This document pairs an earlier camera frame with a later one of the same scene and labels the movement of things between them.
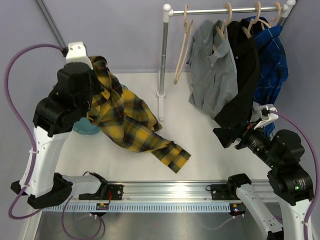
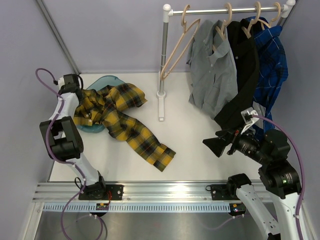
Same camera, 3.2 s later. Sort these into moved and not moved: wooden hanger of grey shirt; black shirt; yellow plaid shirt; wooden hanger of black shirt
Moved: yellow plaid shirt
Not moved: wooden hanger of black shirt; wooden hanger of grey shirt; black shirt
